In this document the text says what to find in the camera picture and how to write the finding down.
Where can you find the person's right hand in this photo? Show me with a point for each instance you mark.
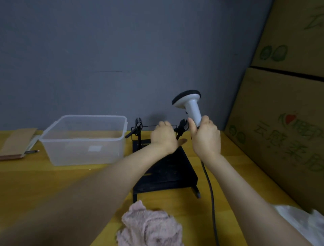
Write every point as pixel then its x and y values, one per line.
pixel 206 140

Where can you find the person's left hand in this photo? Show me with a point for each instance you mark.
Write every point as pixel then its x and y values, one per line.
pixel 164 138

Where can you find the person's right thumb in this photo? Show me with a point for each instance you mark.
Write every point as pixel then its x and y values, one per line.
pixel 191 125

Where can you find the person's left fingers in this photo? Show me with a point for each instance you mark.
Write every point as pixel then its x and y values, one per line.
pixel 164 124

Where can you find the white handheld barcode scanner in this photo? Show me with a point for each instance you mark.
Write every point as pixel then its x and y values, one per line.
pixel 190 106

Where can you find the person's left forearm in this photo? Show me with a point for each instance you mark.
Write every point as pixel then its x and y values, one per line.
pixel 83 200

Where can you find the person's right forearm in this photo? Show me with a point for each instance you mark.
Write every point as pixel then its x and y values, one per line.
pixel 250 205

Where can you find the black clip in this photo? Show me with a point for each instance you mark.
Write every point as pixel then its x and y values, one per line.
pixel 182 128
pixel 136 128

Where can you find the black metal stand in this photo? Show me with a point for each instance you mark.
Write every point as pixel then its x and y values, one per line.
pixel 164 169

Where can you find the clear plastic storage bin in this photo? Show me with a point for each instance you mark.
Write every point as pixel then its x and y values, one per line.
pixel 84 139

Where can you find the large cardboard box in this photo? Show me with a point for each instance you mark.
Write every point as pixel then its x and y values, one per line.
pixel 293 35
pixel 281 131

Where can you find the pink fluffy cloth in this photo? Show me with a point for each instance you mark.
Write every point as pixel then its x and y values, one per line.
pixel 150 226

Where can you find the black pen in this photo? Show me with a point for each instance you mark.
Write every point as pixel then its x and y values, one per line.
pixel 31 151

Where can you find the white plastic bag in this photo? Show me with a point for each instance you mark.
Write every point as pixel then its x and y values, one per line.
pixel 301 221

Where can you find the brown cardboard notebook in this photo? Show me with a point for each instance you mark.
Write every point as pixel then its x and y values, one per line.
pixel 16 144

